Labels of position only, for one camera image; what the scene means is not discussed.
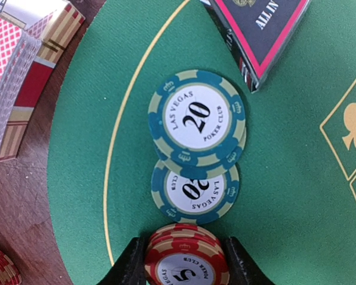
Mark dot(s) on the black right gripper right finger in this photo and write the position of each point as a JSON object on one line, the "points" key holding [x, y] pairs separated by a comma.
{"points": [[242, 268]]}

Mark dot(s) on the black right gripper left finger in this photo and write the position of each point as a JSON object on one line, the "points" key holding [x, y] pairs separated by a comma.
{"points": [[129, 267]]}

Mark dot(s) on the red 5 chip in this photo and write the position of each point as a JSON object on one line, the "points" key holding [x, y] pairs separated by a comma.
{"points": [[185, 253]]}

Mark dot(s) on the green 20 chip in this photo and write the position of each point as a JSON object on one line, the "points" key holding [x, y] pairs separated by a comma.
{"points": [[198, 123], [198, 201]]}

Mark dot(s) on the red chip stack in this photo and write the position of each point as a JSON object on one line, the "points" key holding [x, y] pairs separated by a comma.
{"points": [[9, 274]]}

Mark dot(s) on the red backed card deck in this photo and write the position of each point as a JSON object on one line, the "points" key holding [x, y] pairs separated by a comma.
{"points": [[18, 49]]}

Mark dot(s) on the round green poker mat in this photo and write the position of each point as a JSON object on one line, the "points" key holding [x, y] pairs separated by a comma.
{"points": [[296, 209]]}

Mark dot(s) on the black red triangular dealer button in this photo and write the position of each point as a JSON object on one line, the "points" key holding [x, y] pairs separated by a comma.
{"points": [[256, 32]]}

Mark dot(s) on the playing card box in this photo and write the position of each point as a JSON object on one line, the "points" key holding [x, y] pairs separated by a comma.
{"points": [[54, 23]]}

